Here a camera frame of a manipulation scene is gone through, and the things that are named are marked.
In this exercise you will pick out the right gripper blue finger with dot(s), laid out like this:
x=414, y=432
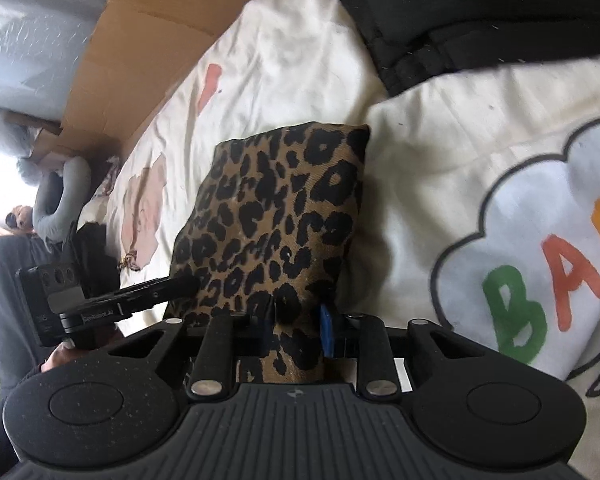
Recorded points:
x=327, y=333

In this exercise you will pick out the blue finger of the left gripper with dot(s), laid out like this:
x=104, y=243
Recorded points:
x=183, y=287

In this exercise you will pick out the leopard print skirt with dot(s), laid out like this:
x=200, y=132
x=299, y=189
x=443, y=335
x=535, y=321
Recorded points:
x=267, y=238

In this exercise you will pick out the person's left hand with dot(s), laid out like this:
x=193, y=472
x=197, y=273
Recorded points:
x=65, y=352

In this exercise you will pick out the black garment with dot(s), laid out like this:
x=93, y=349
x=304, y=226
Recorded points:
x=98, y=271

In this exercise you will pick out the dark grey pillow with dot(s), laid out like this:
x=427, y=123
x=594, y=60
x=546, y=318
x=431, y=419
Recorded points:
x=19, y=349

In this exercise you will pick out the small teddy bear toy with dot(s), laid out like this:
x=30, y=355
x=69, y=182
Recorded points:
x=20, y=220

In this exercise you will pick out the grey U-shaped neck pillow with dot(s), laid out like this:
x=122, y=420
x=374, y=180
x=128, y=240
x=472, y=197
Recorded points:
x=60, y=199

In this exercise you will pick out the cream cartoon bear bedsheet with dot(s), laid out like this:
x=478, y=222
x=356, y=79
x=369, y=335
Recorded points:
x=482, y=189

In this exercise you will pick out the brown cardboard sheet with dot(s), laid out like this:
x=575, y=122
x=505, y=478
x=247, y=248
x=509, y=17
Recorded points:
x=139, y=53

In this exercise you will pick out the black bag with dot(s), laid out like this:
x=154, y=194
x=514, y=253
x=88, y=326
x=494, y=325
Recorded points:
x=411, y=41

